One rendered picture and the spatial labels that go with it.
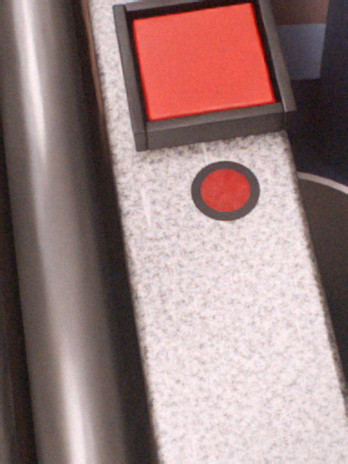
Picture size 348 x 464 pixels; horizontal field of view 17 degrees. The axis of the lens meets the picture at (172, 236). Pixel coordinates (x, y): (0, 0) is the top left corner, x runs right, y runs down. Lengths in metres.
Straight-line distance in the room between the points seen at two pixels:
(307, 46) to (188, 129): 1.18
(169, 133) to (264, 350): 0.11
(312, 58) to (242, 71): 1.14
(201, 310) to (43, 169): 0.10
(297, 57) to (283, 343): 1.21
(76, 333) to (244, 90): 0.14
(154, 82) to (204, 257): 0.09
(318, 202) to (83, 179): 0.68
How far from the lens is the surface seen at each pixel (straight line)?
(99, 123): 0.62
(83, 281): 0.53
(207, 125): 0.55
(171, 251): 0.53
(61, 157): 0.56
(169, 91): 0.56
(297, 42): 1.72
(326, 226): 1.24
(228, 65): 0.57
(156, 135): 0.55
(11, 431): 0.52
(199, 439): 0.50
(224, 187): 0.55
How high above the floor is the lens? 1.39
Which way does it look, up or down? 63 degrees down
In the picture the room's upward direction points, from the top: 4 degrees counter-clockwise
